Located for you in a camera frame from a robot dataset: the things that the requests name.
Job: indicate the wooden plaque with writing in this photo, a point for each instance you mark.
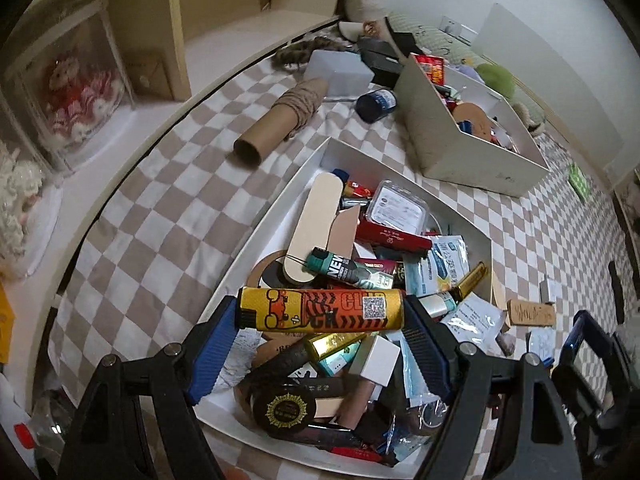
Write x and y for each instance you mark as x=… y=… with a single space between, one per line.
x=530 y=312

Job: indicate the round brown leather disc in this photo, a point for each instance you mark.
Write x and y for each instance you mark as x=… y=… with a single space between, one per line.
x=472 y=120

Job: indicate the small white box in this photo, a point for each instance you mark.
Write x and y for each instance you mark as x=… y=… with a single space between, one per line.
x=375 y=360

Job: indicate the yellow orange printed lighter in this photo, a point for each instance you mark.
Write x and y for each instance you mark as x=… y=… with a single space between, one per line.
x=320 y=310

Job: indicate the tall white box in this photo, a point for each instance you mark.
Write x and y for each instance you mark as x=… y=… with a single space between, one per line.
x=440 y=145

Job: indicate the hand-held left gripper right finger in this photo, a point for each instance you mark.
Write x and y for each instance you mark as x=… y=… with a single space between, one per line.
x=425 y=345

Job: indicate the checkered bed sheet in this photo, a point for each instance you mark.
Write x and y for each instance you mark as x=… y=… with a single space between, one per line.
x=200 y=175

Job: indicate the white wall socket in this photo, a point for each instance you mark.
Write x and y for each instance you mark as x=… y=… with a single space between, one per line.
x=447 y=23

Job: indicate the red doll display case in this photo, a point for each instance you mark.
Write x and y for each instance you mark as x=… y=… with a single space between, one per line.
x=75 y=95

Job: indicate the green plush toy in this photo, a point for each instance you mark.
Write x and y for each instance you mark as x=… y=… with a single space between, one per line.
x=495 y=77

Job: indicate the white headboard panel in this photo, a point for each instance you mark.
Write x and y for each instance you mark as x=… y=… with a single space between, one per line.
x=540 y=60

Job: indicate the dark blue bottle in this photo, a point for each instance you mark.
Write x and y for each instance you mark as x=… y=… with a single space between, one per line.
x=375 y=105

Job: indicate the brown teddy plush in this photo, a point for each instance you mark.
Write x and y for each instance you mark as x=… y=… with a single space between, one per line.
x=530 y=117

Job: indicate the green checkered packet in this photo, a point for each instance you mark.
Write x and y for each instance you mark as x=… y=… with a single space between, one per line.
x=580 y=182

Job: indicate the shallow white box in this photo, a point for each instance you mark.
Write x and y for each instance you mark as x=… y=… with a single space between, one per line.
x=280 y=220

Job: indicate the clear plastic case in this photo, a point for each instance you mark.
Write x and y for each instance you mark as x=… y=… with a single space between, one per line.
x=395 y=207

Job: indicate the cardboard tube with twine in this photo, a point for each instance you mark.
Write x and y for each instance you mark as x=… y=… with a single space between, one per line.
x=270 y=125

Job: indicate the translucent plastic box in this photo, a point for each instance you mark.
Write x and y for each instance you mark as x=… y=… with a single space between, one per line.
x=340 y=72

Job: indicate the black cloth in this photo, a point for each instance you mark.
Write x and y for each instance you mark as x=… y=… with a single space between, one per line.
x=616 y=290

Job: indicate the purple plush toy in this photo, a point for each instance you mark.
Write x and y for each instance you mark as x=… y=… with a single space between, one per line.
x=467 y=66

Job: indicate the yellow box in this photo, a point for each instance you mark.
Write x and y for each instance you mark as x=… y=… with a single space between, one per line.
x=5 y=320

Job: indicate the dark red long box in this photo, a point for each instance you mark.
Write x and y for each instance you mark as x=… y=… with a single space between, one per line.
x=390 y=240

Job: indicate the white doll display case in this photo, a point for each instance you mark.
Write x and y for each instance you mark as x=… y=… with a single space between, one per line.
x=20 y=200

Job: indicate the white wall switch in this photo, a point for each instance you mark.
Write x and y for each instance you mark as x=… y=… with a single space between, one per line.
x=467 y=34

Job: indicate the light wooden oval board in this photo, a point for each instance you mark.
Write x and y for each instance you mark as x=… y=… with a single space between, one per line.
x=315 y=225

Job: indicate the red snack packet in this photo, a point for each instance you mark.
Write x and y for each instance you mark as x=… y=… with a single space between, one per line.
x=430 y=70

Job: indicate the black hat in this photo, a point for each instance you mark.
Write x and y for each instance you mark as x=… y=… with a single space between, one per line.
x=402 y=37

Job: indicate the green checkered bolster pillow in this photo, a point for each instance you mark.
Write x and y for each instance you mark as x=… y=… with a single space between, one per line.
x=430 y=35

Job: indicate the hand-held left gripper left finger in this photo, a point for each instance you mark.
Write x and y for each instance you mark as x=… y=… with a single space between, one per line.
x=210 y=360

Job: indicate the white container red cap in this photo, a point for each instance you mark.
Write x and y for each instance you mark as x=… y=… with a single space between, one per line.
x=25 y=435

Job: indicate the black jar gold seal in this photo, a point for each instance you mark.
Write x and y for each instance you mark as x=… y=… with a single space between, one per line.
x=282 y=407

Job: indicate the black gift box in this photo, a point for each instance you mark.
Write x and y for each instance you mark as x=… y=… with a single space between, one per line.
x=380 y=62

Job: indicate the white charger plug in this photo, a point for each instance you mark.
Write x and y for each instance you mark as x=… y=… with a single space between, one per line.
x=547 y=291

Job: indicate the brown furry toy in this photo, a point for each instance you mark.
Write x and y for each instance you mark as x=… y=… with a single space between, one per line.
x=300 y=52

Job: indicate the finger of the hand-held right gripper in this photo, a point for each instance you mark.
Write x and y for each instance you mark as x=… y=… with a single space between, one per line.
x=575 y=332
x=585 y=385

